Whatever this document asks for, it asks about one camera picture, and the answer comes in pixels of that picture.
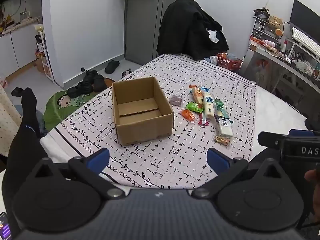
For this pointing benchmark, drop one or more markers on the white bottle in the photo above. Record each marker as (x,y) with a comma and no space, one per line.
(283,46)

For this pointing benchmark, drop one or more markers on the black spray bottle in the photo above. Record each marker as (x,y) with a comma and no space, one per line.
(38,43)

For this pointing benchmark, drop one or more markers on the grey drawer organizer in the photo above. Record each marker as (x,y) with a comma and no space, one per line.
(262,30)

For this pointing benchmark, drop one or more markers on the dark bundle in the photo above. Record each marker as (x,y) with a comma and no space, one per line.
(261,12)

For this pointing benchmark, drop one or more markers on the white cloth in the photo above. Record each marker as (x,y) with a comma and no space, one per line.
(213,35)

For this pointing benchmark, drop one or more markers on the purple snack packet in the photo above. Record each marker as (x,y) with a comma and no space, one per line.
(175,100)

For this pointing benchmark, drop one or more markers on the black monitor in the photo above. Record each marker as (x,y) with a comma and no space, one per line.
(305,17)

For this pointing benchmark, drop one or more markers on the green cartoon floor mat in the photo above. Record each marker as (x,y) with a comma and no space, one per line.
(60,110)

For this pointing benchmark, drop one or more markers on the white keyboard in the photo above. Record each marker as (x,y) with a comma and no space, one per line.
(305,38)

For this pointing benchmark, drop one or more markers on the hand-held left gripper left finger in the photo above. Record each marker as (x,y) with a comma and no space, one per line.
(98,159)

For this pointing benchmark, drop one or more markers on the red and white plastic bag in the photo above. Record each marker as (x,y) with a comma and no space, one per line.
(2,82)

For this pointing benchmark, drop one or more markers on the beige dotted cloth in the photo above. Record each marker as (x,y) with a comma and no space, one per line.
(7,120)

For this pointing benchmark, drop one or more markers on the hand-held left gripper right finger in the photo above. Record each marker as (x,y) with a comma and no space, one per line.
(217,160)

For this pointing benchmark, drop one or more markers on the white shelf rack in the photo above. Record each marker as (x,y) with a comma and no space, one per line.
(47,62)

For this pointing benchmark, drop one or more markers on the brown cardboard box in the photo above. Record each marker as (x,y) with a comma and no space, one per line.
(140,127)

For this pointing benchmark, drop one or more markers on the long cream snack packet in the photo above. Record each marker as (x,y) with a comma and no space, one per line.
(209,105)

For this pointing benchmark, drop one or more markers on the orange jelly packet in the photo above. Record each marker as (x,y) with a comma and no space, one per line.
(188,115)

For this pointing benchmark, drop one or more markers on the person's right hand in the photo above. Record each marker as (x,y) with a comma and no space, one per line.
(313,175)

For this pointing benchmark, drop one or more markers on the bright green snack packet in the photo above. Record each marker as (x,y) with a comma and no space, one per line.
(193,106)

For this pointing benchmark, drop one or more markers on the teal green snack packet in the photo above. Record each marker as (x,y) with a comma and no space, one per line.
(221,110)

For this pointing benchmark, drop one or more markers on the red stick snack packet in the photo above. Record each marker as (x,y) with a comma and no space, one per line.
(202,120)

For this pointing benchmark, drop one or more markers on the white bed sheet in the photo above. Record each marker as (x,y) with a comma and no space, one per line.
(275,120)

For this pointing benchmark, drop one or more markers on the black coat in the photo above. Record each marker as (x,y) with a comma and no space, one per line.
(185,30)

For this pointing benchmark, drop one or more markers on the wicker basket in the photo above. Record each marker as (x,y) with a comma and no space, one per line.
(275,22)

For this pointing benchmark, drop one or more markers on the black and white plush toy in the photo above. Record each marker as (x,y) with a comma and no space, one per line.
(126,73)

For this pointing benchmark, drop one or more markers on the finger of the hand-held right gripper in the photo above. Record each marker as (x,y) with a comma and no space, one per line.
(270,138)

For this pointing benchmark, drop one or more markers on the person's black-clad leg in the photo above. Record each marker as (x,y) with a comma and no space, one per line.
(25,135)

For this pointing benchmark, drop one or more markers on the golden brown snack packet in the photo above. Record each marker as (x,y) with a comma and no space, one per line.
(222,140)

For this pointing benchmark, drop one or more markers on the black slipper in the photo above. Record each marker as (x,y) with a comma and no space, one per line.
(112,67)

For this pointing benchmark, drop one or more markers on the orange ball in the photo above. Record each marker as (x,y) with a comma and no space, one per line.
(278,32)

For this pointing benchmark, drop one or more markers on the grey door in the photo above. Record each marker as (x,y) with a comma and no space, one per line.
(142,30)

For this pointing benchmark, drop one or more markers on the red plastic basket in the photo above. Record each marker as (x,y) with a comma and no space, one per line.
(228,63)

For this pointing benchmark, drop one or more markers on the grey desk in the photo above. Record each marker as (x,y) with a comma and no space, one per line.
(275,60)

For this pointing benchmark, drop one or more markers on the smartphone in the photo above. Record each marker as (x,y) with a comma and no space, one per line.
(4,226)

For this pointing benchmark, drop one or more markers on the small blue snack packet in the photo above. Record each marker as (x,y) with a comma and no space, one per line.
(205,89)

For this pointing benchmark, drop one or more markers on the black chunky shoe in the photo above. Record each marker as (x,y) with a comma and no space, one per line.
(90,76)
(78,90)
(100,83)

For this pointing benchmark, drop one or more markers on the printed blanket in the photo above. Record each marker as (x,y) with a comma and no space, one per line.
(160,160)

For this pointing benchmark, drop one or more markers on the white packet with blue label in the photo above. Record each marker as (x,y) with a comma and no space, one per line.
(223,127)

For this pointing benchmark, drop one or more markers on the kitchen counter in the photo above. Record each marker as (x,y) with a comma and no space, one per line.
(20,25)

